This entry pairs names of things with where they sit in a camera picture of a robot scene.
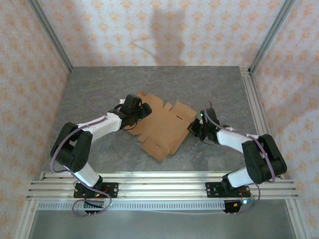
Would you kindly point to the right black controller board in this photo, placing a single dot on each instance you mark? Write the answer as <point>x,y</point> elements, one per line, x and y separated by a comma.
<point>235,206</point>

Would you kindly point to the left aluminium frame post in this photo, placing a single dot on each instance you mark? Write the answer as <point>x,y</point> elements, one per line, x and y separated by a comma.
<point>52,37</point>

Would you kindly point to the aluminium frame post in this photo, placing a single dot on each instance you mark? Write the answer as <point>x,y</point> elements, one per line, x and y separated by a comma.
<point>270,37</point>
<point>52,37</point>

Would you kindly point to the grey metal lower panel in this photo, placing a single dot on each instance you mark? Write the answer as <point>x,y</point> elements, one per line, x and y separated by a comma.
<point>162,225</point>

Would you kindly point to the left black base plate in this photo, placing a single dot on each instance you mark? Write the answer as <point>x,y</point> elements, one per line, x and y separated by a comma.
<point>112,189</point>

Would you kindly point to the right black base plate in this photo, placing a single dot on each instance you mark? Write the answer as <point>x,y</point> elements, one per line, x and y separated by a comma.
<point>213,189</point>

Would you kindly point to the long aluminium mounting rail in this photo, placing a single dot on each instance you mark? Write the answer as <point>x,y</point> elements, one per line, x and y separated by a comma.
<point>162,186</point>

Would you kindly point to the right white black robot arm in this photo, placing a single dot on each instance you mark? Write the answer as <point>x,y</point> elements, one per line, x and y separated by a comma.
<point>259,159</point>

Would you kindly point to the aluminium side table rail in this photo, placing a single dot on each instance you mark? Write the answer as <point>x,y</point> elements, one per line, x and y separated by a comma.
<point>255,104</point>

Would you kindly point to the black controller board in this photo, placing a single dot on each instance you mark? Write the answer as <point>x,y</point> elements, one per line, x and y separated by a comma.
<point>235,206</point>
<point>93,205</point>

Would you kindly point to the left black controller board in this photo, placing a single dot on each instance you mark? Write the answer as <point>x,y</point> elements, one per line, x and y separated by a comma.
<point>93,205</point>

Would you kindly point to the brown cardboard paper box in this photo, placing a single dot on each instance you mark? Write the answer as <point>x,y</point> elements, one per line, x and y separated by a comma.
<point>162,129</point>

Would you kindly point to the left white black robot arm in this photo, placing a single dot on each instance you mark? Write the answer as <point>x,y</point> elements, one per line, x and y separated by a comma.
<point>102,125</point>

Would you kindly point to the right aluminium frame post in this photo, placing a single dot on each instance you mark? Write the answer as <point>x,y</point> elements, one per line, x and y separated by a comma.
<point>270,37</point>

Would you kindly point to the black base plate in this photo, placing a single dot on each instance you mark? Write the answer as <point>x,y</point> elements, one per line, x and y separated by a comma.
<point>112,189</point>
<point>213,189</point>

